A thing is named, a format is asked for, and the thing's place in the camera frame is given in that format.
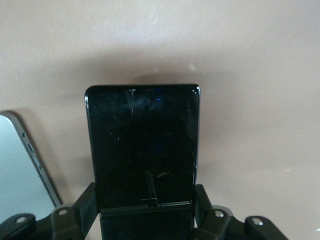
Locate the black smartphone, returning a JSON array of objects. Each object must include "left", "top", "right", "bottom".
[{"left": 84, "top": 83, "right": 202, "bottom": 214}]

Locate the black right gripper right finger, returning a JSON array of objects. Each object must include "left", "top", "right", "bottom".
[{"left": 192, "top": 183, "right": 291, "bottom": 240}]

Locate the silver closed laptop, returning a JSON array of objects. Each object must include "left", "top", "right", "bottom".
[{"left": 0, "top": 110, "right": 64, "bottom": 222}]

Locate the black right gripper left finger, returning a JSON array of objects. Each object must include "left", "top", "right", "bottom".
[{"left": 0, "top": 181, "right": 101, "bottom": 240}]

